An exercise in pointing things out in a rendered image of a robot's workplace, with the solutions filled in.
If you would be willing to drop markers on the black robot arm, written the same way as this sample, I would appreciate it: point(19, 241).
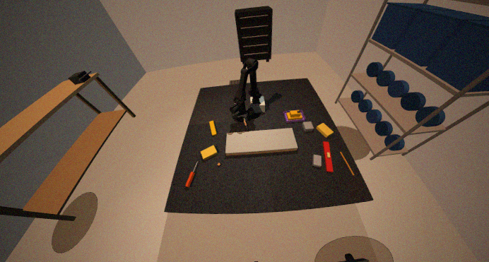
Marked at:
point(240, 95)

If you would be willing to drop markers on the red-handled awl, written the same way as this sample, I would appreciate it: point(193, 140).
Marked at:
point(190, 178)

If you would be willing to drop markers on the red flat bar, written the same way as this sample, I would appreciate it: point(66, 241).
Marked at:
point(327, 157)

